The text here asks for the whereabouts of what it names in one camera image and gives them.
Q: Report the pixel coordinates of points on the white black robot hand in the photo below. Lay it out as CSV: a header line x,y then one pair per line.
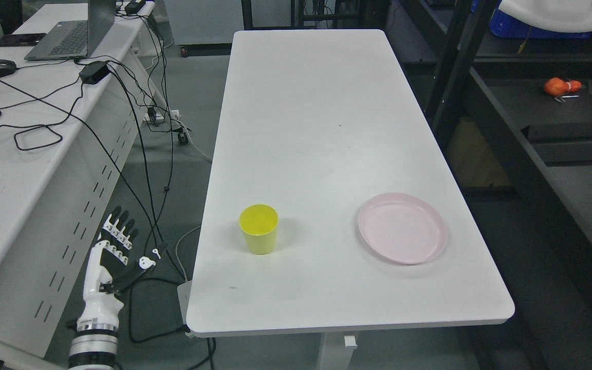
x,y
110,272

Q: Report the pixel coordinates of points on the yellow plastic cup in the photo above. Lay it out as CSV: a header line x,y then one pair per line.
x,y
259,224

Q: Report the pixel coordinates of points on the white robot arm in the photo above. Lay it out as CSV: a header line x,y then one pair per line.
x,y
93,349

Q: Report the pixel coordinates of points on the dark metal shelf rack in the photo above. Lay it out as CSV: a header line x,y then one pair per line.
x,y
539,228

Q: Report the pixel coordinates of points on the orange toy on shelf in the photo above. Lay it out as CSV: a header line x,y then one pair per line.
x,y
557,87

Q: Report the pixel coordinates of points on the white side desk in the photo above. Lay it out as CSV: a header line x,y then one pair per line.
x,y
62,146

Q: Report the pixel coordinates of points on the white power strip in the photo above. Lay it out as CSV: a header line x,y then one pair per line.
x,y
153,117

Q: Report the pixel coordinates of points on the black power adapter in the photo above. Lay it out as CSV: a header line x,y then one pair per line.
x,y
94,72

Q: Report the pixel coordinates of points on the white work table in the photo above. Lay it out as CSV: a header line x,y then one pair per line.
x,y
314,123

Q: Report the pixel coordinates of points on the grey laptop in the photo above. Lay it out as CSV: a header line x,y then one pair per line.
x,y
76,39

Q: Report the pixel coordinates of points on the black smartphone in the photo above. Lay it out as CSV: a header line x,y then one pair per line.
x,y
21,40

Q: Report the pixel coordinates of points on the pink plastic plate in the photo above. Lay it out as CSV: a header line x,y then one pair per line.
x,y
402,228

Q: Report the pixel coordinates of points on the blue plastic crate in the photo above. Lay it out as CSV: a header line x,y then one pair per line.
x,y
506,26

